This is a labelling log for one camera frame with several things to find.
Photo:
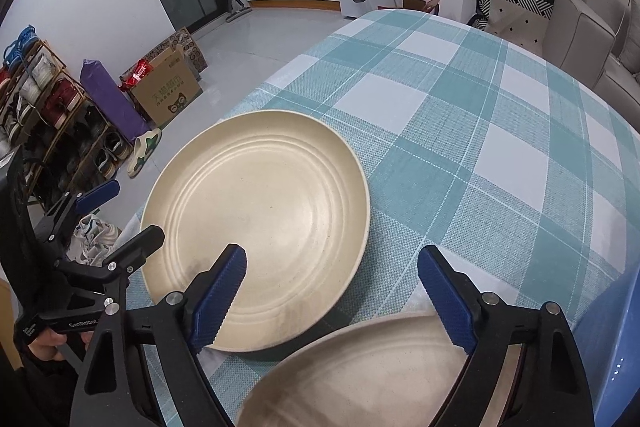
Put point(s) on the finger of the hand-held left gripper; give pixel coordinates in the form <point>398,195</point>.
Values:
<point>135,247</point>
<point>100,194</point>

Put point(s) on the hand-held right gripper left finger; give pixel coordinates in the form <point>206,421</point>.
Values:
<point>220,302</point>

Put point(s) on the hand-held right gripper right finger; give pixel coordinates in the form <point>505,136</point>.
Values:
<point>447,302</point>

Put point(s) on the cream plate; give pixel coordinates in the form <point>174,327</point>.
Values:
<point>255,227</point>
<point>375,372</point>

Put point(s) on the blue bowl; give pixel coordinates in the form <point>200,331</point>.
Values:
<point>615,332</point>

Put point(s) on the person's left forearm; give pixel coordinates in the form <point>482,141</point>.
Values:
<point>30,397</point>

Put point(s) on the person's left hand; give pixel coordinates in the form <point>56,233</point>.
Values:
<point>42,347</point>

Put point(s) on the white sneakers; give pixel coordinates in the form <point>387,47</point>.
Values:
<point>92,237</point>

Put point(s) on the white green slipper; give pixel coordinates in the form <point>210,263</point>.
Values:
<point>142,152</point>

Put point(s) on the wooden shoe rack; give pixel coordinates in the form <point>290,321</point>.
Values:
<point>50,132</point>

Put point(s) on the purple bag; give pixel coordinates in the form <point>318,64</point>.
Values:
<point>107,97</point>

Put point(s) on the brown cardboard box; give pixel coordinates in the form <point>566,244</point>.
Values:
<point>165,92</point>

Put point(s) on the red snack packets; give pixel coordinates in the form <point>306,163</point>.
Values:
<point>137,74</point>

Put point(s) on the patterned cardboard sheet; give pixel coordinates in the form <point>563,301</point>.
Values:
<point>187,49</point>

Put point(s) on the teal checked tablecloth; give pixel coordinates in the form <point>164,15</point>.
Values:
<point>450,132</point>

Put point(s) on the beige sofa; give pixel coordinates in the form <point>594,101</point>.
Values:
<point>585,37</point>

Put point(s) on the red cardboard box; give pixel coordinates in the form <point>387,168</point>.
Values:
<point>432,2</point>

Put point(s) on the black white patterned chair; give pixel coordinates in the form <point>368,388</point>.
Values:
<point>520,7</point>

